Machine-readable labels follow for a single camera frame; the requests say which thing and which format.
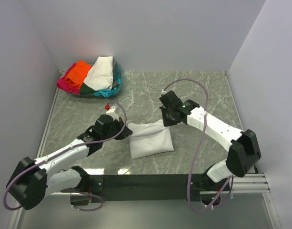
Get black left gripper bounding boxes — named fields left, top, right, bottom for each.
left=102, top=117, right=132, bottom=141

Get white t-shirt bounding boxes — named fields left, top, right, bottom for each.
left=83, top=56, right=113, bottom=91
left=128, top=120, right=174, bottom=159

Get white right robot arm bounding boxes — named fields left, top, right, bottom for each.
left=160, top=91, right=261, bottom=190

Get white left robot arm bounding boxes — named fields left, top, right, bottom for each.
left=5, top=114, right=133, bottom=210

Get turquoise t-shirt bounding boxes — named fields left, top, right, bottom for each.
left=93, top=86, right=120, bottom=98

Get teal plastic laundry basket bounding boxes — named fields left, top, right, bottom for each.
left=72, top=63, right=123, bottom=99

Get white t-shirt in basket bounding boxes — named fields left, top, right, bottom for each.
left=83, top=56, right=113, bottom=91

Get orange t-shirt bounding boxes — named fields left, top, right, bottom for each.
left=65, top=61, right=92, bottom=87

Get pink t-shirt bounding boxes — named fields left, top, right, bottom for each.
left=56, top=63, right=80, bottom=94

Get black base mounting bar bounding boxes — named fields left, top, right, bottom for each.
left=60, top=173, right=231, bottom=206

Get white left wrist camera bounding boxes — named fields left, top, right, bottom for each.
left=104, top=104, right=120, bottom=120

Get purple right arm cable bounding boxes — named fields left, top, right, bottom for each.
left=161, top=79, right=234, bottom=213

